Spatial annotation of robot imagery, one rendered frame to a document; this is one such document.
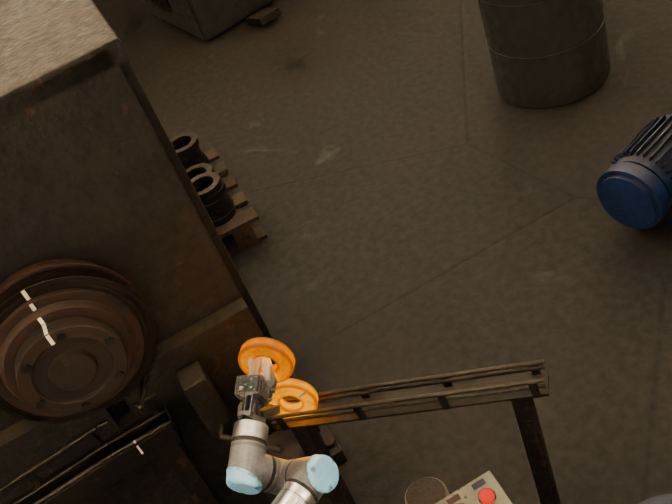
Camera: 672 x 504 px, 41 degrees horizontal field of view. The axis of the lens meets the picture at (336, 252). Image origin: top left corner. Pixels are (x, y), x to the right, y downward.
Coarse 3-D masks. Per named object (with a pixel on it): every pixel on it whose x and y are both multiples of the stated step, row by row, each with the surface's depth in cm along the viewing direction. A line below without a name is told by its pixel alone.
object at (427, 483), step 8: (416, 480) 244; (424, 480) 243; (432, 480) 243; (440, 480) 243; (408, 488) 243; (416, 488) 242; (424, 488) 241; (432, 488) 241; (440, 488) 240; (408, 496) 241; (416, 496) 240; (424, 496) 240; (432, 496) 239; (440, 496) 238
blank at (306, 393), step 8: (280, 384) 250; (288, 384) 250; (296, 384) 250; (304, 384) 251; (280, 392) 251; (288, 392) 251; (296, 392) 250; (304, 392) 250; (312, 392) 251; (272, 400) 254; (280, 400) 256; (304, 400) 253; (312, 400) 252; (280, 408) 256; (288, 408) 257; (296, 408) 256; (304, 408) 255; (312, 408) 255; (296, 416) 258
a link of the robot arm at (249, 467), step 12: (240, 444) 221; (252, 444) 221; (264, 444) 223; (240, 456) 219; (252, 456) 219; (264, 456) 222; (228, 468) 219; (240, 468) 217; (252, 468) 218; (264, 468) 220; (228, 480) 218; (240, 480) 216; (252, 480) 217; (264, 480) 220; (240, 492) 222; (252, 492) 221
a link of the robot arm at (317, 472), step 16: (288, 464) 221; (304, 464) 214; (320, 464) 212; (288, 480) 213; (304, 480) 211; (320, 480) 211; (336, 480) 214; (288, 496) 208; (304, 496) 209; (320, 496) 213
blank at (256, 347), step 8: (248, 344) 237; (256, 344) 236; (264, 344) 235; (272, 344) 236; (280, 344) 237; (240, 352) 239; (248, 352) 238; (256, 352) 237; (264, 352) 237; (272, 352) 236; (280, 352) 236; (288, 352) 237; (240, 360) 241; (280, 360) 238; (288, 360) 237; (248, 368) 242; (280, 368) 240; (288, 368) 239; (280, 376) 242; (288, 376) 241
